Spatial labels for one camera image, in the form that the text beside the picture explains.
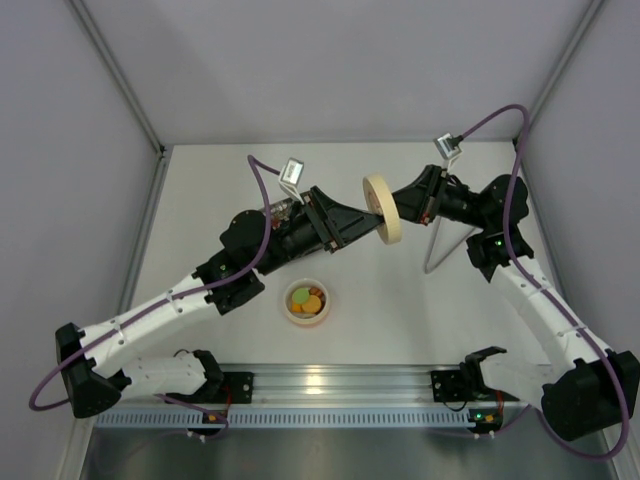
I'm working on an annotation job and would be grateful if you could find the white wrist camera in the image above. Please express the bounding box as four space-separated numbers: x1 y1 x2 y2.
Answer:
278 157 304 201
433 133 463 171

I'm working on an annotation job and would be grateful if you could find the cream round box lid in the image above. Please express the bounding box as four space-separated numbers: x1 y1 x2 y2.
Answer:
362 174 402 245

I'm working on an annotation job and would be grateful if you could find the aluminium mounting rail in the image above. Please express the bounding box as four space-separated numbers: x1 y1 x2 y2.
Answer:
222 364 454 407

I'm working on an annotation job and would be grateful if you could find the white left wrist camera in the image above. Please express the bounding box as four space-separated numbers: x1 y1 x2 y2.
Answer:
278 157 304 201

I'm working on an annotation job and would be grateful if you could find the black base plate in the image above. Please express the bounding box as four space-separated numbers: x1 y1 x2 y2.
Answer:
213 371 254 405
430 369 497 403

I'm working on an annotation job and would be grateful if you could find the right aluminium frame post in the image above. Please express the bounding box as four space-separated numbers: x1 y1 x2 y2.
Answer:
521 0 609 294

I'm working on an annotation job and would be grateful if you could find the black floral square plate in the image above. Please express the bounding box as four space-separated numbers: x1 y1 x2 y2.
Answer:
295 248 333 262

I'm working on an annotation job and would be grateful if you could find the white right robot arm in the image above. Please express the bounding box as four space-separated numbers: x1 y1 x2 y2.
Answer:
393 165 639 441

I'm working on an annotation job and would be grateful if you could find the green round cookie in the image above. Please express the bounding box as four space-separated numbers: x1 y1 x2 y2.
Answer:
291 287 310 305

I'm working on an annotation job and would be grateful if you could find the red brown sushi snack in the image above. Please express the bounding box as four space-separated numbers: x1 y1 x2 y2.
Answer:
309 287 324 298

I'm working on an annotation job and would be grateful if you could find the orange round cracker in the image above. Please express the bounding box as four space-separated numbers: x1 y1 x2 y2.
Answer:
301 295 323 314

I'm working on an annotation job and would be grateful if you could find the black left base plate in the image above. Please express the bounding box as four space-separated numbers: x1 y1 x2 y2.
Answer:
213 371 254 405

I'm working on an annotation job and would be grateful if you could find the left aluminium frame post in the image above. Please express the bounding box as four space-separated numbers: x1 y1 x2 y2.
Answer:
65 0 171 313

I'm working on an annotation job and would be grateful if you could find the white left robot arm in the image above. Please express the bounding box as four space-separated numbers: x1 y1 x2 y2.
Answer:
55 186 401 419

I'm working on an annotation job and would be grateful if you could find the grey slotted cable duct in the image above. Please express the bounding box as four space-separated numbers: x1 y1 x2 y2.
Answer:
95 407 475 429

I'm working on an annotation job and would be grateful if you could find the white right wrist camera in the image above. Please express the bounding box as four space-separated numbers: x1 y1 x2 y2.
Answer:
433 133 463 171

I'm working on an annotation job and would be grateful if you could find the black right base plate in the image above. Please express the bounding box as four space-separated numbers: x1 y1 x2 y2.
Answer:
430 369 497 403

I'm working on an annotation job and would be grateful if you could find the aluminium frame post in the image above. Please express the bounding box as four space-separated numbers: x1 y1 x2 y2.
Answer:
521 0 609 294
65 0 171 313

